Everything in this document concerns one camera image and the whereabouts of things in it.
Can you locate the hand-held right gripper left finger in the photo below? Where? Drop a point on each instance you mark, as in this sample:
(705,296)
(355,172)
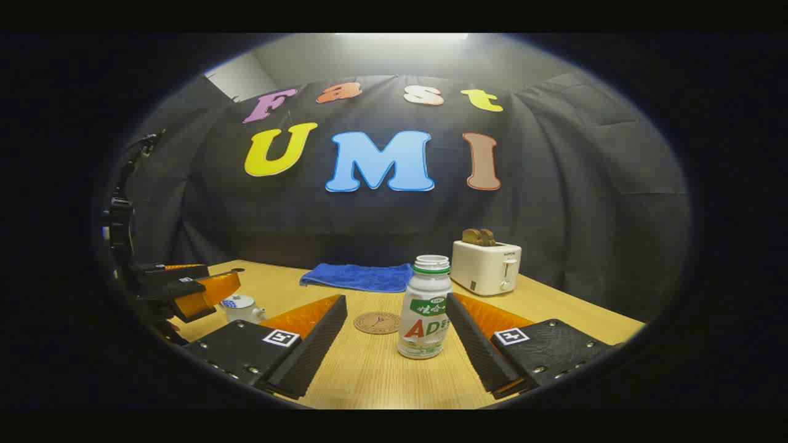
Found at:
(308,351)

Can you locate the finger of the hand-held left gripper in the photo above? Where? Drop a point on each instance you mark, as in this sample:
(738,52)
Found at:
(206,295)
(178,272)

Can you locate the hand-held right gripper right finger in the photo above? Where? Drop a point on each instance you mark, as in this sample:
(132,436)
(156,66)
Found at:
(477,344)

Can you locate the white blue-patterned teacup lid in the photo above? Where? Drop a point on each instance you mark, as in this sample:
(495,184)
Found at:
(237,301)

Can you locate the white ceramic teacup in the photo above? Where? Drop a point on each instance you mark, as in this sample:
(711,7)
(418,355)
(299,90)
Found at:
(243,315)

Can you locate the white plastic water bottle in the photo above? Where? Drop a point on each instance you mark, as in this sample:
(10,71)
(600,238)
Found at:
(425,307)

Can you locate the round brown coaster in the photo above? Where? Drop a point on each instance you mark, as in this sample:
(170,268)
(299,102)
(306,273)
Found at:
(375,323)

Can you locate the white toaster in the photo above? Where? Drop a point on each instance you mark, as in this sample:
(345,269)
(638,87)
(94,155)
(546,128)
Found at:
(483,267)

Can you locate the blue towel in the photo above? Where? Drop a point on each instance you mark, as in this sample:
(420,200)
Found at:
(357,277)

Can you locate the brown bread slice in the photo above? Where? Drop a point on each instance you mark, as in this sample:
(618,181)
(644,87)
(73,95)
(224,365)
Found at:
(471,237)
(489,237)

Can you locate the black backdrop cloth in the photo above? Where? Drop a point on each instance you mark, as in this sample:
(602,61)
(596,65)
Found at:
(369,215)

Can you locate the long ceiling light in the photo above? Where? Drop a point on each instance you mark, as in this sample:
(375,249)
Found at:
(400,36)

